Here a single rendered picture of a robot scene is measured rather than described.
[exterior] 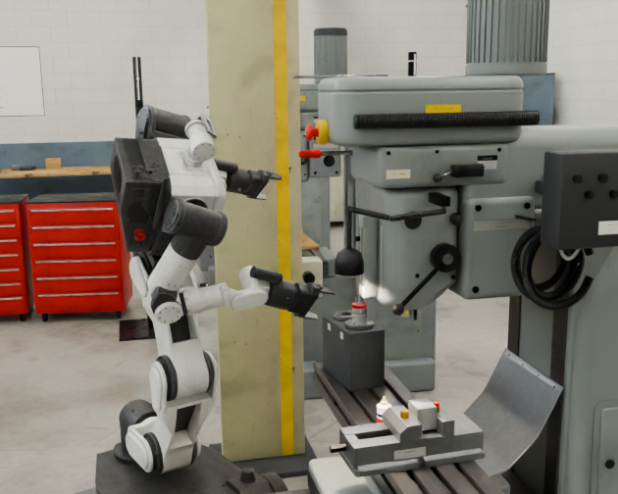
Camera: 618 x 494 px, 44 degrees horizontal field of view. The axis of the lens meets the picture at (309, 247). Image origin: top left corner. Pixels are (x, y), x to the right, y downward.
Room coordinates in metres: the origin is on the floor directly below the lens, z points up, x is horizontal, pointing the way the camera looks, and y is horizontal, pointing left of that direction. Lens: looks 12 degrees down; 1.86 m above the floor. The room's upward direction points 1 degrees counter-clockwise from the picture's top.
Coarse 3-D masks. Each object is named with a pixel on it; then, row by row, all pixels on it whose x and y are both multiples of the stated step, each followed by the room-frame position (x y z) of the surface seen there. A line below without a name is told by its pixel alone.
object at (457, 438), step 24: (360, 432) 1.79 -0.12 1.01; (384, 432) 1.81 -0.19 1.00; (432, 432) 1.79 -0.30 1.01; (456, 432) 1.79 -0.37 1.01; (480, 432) 1.80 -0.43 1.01; (360, 456) 1.71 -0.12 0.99; (384, 456) 1.73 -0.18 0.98; (408, 456) 1.74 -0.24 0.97; (432, 456) 1.76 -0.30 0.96; (456, 456) 1.77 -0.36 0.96; (480, 456) 1.78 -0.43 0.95
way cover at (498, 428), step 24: (504, 360) 2.14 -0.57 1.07; (504, 384) 2.08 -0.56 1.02; (528, 384) 1.98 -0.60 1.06; (552, 384) 1.89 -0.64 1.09; (480, 408) 2.10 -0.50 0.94; (504, 408) 2.02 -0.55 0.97; (528, 408) 1.93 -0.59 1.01; (552, 408) 1.85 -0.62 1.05; (504, 432) 1.94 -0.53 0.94; (528, 432) 1.88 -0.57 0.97; (504, 456) 1.87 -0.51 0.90
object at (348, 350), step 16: (336, 320) 2.36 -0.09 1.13; (368, 320) 2.33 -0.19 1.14; (336, 336) 2.32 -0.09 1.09; (352, 336) 2.23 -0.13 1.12; (368, 336) 2.25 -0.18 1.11; (384, 336) 2.27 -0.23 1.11; (336, 352) 2.32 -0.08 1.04; (352, 352) 2.23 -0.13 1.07; (368, 352) 2.25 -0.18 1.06; (384, 352) 2.27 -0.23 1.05; (336, 368) 2.32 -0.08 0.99; (352, 368) 2.23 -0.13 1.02; (368, 368) 2.25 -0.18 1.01; (384, 368) 2.27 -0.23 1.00; (352, 384) 2.23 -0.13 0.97; (368, 384) 2.25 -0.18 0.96; (384, 384) 2.27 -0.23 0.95
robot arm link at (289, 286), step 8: (288, 288) 2.21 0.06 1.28; (296, 288) 2.24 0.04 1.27; (304, 288) 2.25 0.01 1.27; (312, 288) 2.24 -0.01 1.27; (288, 296) 2.20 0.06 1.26; (296, 296) 2.22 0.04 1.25; (304, 296) 2.23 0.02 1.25; (312, 296) 2.24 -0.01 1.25; (280, 304) 2.19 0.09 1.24; (288, 304) 2.20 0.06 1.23; (296, 304) 2.24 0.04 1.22; (304, 304) 2.25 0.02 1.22; (312, 304) 2.25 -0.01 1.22; (296, 312) 2.25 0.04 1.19; (304, 312) 2.26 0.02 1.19
